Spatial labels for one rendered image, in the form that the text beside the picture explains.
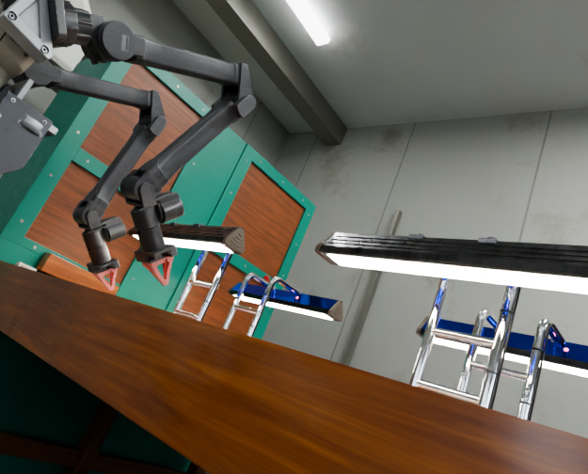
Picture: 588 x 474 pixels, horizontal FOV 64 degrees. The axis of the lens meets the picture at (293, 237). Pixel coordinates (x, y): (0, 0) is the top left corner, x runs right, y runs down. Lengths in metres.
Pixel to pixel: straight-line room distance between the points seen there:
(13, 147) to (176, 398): 0.63
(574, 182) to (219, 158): 2.65
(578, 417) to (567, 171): 1.75
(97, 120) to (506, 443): 1.87
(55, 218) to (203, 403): 1.38
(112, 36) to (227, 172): 1.38
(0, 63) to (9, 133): 0.15
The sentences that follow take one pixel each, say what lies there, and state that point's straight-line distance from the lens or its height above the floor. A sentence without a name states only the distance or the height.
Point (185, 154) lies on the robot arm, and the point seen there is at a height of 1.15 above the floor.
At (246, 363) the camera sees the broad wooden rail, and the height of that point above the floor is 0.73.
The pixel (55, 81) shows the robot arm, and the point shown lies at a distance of 1.51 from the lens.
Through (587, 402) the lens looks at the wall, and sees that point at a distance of 3.37.
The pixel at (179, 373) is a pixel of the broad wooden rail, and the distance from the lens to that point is 0.80.
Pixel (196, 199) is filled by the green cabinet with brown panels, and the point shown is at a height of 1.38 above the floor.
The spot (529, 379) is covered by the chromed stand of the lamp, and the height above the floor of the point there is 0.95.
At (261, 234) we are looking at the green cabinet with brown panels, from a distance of 2.53.
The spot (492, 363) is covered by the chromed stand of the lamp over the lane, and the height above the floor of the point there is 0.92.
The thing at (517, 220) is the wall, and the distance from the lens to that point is 3.91.
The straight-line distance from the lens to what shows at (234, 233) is 1.41.
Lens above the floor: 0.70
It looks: 18 degrees up
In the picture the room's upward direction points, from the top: 23 degrees clockwise
